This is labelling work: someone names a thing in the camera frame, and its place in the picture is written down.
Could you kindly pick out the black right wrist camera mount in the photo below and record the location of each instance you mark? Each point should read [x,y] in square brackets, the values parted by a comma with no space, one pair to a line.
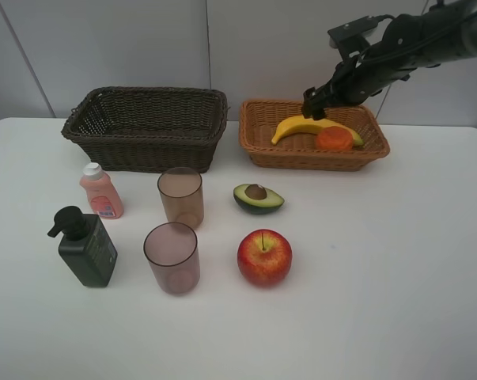
[351,38]

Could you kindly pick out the pink translucent plastic cup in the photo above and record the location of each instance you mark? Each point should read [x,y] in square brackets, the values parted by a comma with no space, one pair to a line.
[172,251]

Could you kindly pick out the orange tangerine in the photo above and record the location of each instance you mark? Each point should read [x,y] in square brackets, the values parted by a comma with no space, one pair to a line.
[334,138]

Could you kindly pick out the halved avocado with pit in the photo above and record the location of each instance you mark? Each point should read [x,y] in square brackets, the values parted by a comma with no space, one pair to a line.
[256,199]

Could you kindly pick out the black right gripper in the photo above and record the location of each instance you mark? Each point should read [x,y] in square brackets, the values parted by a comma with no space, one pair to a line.
[351,85]

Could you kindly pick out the yellow banana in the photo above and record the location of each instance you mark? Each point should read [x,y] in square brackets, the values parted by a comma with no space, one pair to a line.
[298,124]

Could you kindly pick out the red yellow apple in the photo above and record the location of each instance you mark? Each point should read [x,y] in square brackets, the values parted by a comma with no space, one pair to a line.
[264,258]

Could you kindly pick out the dark green pump bottle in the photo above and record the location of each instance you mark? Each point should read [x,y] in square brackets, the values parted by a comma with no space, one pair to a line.
[85,247]

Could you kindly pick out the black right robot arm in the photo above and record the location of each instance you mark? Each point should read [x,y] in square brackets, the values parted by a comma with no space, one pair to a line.
[377,51]

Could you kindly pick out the dark brown wicker basket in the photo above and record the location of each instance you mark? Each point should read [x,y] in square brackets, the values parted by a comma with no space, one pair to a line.
[149,129]

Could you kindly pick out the pink lotion bottle white cap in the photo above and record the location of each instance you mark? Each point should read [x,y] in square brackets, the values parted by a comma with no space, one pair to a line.
[101,194]

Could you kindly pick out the brown translucent plastic cup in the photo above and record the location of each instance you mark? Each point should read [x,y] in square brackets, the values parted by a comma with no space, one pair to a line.
[181,192]

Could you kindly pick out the light orange wicker basket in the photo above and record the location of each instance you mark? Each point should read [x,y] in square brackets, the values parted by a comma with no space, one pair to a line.
[259,119]

